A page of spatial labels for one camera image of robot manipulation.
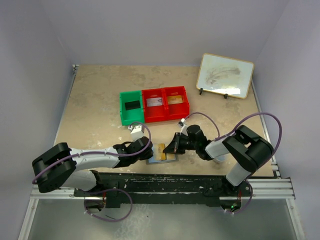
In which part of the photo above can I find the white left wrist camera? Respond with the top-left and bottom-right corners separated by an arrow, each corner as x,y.
128,124 -> 145,142

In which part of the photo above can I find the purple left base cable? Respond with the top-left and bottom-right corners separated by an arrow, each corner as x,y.
83,187 -> 134,222

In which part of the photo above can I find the silver card in bin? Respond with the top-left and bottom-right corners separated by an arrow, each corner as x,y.
146,97 -> 163,107

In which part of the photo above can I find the green bin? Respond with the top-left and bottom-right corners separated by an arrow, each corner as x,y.
119,90 -> 145,126

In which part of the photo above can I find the black card in bin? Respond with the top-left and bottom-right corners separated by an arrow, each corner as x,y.
124,100 -> 141,111

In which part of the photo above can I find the red bin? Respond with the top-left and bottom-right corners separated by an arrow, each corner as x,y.
163,86 -> 190,120
142,88 -> 168,123

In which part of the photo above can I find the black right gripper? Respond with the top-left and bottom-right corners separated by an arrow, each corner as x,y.
163,132 -> 198,155

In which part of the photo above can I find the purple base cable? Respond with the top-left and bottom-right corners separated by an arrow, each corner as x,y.
223,179 -> 254,216
83,187 -> 134,222

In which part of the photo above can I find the small clear cup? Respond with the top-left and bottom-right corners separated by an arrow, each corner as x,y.
214,154 -> 226,164

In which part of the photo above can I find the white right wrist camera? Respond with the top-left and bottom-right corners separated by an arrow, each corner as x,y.
178,118 -> 186,128

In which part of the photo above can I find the black whiteboard stand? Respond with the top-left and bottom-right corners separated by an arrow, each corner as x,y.
199,88 -> 229,99

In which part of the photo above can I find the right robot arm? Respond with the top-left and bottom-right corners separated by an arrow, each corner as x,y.
162,124 -> 274,196

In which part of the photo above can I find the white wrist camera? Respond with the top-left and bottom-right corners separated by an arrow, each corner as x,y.
128,124 -> 145,142
178,118 -> 186,128

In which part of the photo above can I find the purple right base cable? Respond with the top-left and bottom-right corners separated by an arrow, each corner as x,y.
223,179 -> 254,216

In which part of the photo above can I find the yellow framed whiteboard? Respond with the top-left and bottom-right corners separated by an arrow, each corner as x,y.
196,53 -> 255,99

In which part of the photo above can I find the grey leather card holder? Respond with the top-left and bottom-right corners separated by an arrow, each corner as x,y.
146,143 -> 178,165

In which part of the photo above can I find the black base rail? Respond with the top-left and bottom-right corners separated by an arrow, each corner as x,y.
74,172 -> 253,208

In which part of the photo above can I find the blue credit card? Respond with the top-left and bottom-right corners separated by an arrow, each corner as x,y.
146,154 -> 178,164

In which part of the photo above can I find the gold credit card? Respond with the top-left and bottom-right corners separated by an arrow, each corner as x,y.
153,143 -> 167,161

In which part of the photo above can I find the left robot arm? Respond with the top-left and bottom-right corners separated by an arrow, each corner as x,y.
31,136 -> 153,196

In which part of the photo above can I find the gold card in bin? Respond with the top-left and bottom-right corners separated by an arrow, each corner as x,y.
167,95 -> 184,105

